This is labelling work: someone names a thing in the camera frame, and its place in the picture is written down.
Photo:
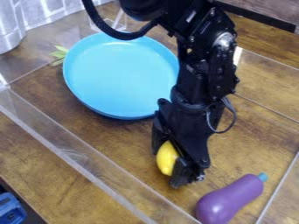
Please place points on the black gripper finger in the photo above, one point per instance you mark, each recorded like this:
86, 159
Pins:
186, 172
159, 136

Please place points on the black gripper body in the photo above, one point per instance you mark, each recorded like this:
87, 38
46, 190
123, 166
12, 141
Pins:
191, 122

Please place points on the yellow toy lemon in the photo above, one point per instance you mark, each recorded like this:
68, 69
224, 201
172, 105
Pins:
166, 158

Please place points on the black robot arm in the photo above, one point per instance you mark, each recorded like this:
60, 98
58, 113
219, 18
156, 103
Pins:
206, 40

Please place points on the blue oval tray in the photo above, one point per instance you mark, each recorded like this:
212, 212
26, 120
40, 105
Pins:
119, 77

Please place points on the purple toy eggplant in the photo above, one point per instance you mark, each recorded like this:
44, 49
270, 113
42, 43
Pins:
218, 206

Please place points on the green leafy toy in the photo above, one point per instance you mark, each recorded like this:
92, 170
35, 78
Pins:
59, 54

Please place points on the dark baseboard strip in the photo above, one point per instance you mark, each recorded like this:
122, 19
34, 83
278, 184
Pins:
279, 13

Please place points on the blue device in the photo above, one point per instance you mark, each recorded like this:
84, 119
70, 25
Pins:
12, 213

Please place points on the grey checkered curtain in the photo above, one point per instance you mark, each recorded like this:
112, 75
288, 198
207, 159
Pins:
22, 15

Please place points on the clear acrylic enclosure wall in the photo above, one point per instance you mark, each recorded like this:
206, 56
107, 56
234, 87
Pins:
84, 167

